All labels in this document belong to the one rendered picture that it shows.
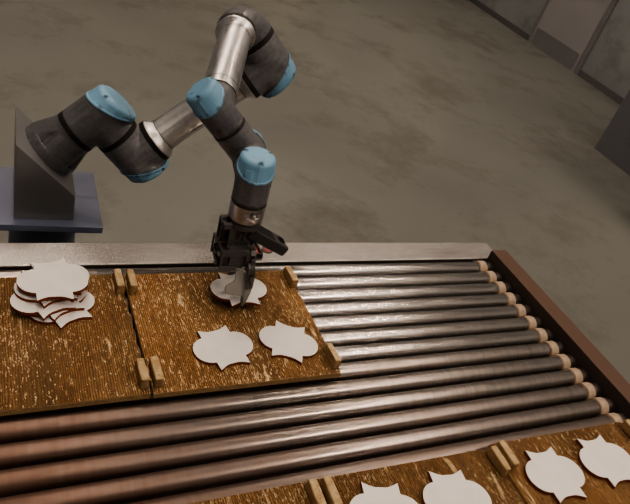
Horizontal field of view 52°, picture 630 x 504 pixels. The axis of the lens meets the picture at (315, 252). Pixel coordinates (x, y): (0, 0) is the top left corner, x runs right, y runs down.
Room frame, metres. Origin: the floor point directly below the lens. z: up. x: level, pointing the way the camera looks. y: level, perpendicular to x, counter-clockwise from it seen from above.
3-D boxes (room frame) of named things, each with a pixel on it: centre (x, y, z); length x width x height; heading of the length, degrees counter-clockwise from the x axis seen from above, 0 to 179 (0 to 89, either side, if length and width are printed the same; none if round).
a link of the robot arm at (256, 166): (1.15, 0.17, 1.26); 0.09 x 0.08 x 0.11; 22
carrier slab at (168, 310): (1.08, 0.12, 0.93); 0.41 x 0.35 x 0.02; 124
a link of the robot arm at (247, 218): (1.15, 0.16, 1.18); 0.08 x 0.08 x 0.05
